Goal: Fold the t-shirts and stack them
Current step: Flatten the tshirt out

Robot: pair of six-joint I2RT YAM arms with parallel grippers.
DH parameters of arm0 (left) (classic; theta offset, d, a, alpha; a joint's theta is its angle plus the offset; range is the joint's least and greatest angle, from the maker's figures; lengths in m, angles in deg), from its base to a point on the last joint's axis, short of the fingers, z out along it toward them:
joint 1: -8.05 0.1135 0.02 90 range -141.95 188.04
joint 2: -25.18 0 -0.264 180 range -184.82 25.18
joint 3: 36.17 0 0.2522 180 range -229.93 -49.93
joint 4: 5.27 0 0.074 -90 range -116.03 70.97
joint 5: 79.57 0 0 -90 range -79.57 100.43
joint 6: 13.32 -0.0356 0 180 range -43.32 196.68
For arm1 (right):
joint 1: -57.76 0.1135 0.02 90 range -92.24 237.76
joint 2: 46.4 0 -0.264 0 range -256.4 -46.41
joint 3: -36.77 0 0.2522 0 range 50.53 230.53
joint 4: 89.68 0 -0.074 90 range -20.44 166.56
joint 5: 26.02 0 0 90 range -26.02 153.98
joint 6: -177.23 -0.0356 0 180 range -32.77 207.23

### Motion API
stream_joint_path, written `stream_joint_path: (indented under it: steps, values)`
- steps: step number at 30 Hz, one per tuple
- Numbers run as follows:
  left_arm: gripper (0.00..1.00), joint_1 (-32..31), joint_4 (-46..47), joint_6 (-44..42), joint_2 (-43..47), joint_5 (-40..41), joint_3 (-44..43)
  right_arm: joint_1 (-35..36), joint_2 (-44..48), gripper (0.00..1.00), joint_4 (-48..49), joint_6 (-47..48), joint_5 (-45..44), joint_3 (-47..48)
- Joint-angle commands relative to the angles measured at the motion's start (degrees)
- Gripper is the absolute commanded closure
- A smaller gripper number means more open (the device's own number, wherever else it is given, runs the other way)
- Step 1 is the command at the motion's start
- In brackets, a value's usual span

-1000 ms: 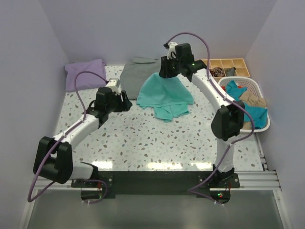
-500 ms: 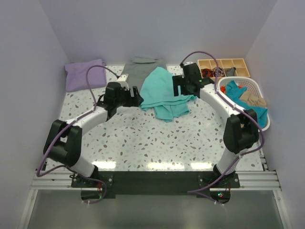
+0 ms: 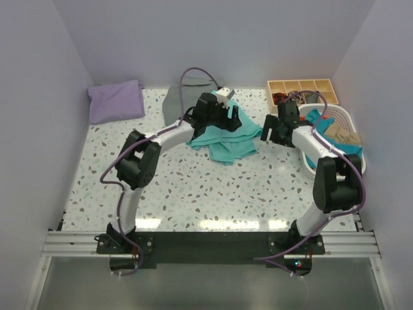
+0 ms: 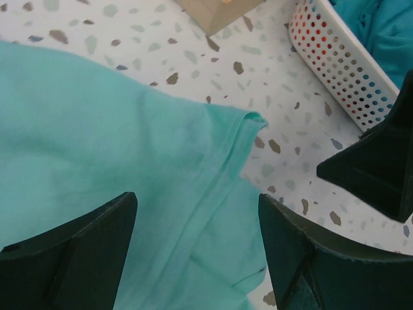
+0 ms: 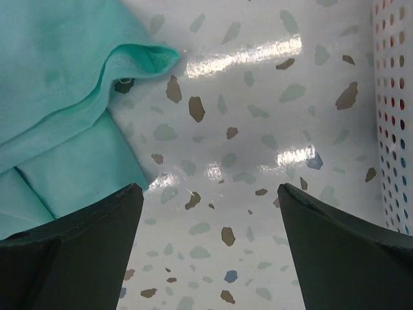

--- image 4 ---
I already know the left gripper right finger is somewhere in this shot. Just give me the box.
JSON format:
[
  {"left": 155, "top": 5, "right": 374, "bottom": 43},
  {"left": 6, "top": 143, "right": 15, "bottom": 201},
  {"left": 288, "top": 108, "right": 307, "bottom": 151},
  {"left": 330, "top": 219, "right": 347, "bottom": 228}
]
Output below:
[{"left": 258, "top": 194, "right": 412, "bottom": 309}]

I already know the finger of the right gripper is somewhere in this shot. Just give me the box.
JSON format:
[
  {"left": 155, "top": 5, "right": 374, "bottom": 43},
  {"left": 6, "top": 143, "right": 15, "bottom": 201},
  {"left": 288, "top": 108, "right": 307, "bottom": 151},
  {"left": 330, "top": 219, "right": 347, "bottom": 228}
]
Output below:
[{"left": 316, "top": 71, "right": 412, "bottom": 223}]

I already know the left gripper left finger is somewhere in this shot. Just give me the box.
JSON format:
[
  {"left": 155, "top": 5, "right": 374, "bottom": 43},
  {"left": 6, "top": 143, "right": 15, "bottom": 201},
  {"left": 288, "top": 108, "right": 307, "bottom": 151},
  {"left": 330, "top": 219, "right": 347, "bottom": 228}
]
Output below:
[{"left": 1, "top": 192, "right": 137, "bottom": 309}]

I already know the teal t shirt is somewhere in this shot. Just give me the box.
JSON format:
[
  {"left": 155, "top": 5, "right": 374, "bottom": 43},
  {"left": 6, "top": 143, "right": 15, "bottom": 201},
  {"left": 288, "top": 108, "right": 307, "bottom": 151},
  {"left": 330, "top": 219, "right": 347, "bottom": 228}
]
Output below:
[{"left": 1, "top": 42, "right": 267, "bottom": 309}]

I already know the blue t shirt in basket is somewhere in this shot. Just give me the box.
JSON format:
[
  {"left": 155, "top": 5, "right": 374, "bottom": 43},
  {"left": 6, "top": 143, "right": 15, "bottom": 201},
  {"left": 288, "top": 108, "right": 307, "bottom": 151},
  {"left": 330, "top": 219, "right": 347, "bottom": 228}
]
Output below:
[{"left": 330, "top": 0, "right": 412, "bottom": 88}]

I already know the white laundry basket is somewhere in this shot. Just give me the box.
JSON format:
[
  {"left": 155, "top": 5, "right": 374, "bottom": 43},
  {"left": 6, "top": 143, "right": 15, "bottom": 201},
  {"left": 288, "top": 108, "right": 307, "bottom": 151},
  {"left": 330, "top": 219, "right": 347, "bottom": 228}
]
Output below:
[{"left": 288, "top": 0, "right": 399, "bottom": 132}]

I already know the wooden compartment box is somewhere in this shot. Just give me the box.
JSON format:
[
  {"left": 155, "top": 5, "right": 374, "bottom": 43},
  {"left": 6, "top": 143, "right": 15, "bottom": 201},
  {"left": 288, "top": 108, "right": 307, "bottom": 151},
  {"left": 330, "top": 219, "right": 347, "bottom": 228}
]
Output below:
[{"left": 176, "top": 0, "right": 263, "bottom": 36}]

